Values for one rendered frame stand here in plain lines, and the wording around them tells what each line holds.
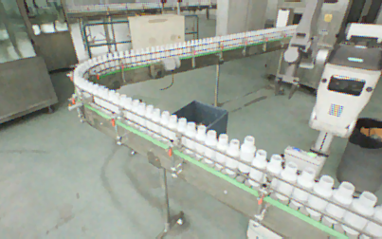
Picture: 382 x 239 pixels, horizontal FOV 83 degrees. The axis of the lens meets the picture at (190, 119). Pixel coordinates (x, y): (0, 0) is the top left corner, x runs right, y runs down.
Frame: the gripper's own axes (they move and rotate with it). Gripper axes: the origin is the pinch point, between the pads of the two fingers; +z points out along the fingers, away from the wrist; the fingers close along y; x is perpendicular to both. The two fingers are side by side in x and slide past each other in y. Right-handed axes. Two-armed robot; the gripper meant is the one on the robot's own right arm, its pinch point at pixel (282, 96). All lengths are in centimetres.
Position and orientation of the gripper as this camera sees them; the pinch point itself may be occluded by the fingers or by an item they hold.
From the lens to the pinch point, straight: 112.7
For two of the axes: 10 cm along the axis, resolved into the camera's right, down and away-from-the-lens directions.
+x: 6.1, -0.2, 7.9
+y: 7.6, 3.1, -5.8
